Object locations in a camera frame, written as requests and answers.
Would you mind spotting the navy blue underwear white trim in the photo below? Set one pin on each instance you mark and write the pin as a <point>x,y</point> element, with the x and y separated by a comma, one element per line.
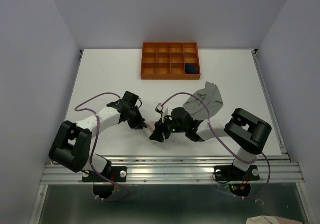
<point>190,69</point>

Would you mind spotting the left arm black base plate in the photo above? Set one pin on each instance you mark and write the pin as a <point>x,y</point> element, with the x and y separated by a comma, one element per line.
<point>117,174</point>

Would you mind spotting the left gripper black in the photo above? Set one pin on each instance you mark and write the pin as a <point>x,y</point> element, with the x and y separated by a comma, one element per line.
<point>139,123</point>

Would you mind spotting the orange compartment tray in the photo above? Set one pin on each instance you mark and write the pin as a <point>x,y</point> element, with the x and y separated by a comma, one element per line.
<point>166,60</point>

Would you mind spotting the aluminium rail frame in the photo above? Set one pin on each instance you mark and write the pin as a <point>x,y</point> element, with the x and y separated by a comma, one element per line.
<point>176,186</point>

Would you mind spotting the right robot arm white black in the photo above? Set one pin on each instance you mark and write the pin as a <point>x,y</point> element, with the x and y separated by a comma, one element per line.
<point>248,131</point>

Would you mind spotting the white pink bag corner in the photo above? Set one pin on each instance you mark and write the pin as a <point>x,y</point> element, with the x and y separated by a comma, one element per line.
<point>270,220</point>

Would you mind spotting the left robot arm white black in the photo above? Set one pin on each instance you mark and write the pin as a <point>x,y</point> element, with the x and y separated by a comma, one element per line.
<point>75,142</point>

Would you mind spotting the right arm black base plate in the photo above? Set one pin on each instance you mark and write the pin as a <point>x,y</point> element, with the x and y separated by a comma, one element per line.
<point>229,173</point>

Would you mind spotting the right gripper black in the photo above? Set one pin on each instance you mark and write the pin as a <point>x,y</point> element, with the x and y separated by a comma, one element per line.
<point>157,135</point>

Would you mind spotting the white pink grey underwear pile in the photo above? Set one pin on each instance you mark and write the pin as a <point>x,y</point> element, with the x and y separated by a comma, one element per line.
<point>150,128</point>

